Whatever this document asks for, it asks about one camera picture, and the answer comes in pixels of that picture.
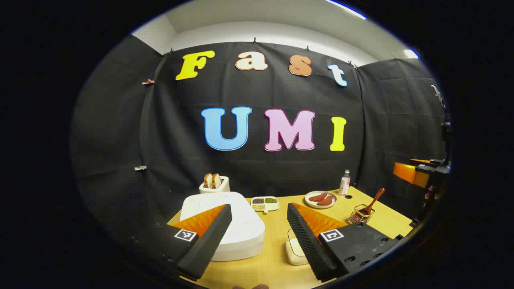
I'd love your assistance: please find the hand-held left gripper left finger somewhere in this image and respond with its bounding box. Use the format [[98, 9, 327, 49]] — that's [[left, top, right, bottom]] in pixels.
[[135, 204, 233, 281]]

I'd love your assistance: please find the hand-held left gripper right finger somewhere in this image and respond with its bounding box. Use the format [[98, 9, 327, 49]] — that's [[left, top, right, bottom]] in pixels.
[[287, 203, 404, 281]]

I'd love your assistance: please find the white rice cooker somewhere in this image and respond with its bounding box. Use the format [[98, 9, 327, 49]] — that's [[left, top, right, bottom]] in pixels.
[[179, 192, 265, 262]]

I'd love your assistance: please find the brown wooden spoon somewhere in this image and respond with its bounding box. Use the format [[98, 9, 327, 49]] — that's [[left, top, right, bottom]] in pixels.
[[357, 187, 386, 217]]

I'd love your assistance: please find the wire chopstick holder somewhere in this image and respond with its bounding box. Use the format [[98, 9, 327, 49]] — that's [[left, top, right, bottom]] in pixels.
[[348, 204, 375, 224]]

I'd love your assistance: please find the white box with clear lid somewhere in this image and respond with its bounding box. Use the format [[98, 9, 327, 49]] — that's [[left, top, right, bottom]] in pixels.
[[286, 229, 310, 266]]

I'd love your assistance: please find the white round plate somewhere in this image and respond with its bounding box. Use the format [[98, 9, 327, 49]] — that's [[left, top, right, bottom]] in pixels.
[[304, 191, 338, 209]]

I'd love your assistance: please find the white toaster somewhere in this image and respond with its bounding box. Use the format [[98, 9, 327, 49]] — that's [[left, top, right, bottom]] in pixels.
[[199, 176, 230, 194]]

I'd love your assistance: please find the white divided dish of beans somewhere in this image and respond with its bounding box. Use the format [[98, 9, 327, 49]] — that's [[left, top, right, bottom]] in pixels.
[[251, 196, 280, 213]]

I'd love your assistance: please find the clear bottle with pink label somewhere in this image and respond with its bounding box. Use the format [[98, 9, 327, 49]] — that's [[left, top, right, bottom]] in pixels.
[[339, 169, 351, 196]]

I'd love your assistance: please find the black backdrop cloth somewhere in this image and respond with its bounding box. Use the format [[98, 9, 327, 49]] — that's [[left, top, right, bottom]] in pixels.
[[70, 34, 452, 241]]

